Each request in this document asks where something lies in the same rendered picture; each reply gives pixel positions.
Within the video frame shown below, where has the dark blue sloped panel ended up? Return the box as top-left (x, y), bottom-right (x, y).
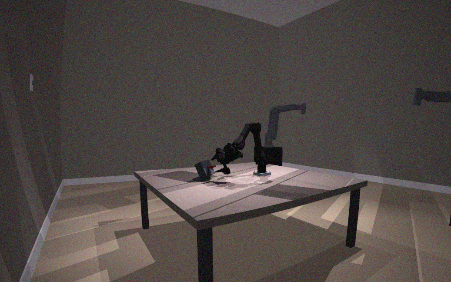
top-left (194, 160), bottom-right (215, 181)

